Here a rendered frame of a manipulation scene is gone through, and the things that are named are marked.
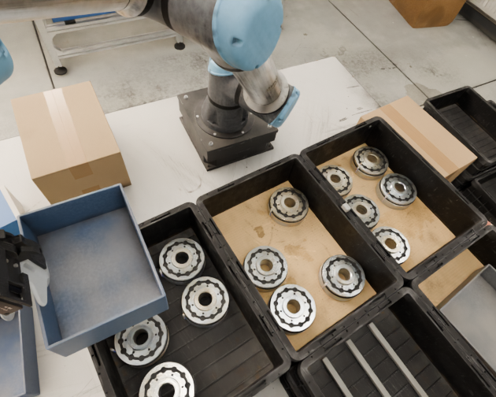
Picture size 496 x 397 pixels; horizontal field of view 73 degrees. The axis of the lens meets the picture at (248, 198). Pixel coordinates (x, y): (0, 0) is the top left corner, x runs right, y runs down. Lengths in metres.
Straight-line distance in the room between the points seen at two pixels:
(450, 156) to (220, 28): 0.86
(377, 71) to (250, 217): 2.24
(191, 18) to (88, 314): 0.45
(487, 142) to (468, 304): 1.13
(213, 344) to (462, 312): 0.58
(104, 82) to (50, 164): 1.60
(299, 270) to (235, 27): 0.56
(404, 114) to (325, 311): 0.70
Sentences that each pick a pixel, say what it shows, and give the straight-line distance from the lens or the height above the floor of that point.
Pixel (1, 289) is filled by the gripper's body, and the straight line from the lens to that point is 0.40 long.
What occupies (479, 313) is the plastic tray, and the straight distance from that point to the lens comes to 1.01.
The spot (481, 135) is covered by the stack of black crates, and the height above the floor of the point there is 0.49.
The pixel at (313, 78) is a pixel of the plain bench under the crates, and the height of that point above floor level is 0.70.
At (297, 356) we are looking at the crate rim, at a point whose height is 0.93.
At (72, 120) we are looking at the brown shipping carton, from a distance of 1.08.
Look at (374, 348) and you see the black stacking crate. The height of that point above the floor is 0.83.
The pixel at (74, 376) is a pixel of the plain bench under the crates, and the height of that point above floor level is 0.70.
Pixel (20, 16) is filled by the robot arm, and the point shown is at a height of 1.37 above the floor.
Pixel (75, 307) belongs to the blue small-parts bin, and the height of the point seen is 1.07.
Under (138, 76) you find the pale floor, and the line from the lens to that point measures 2.55.
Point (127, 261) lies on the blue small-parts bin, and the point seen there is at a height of 1.07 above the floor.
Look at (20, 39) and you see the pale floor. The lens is 3.05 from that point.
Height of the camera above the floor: 1.60
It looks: 58 degrees down
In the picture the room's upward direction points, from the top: 11 degrees clockwise
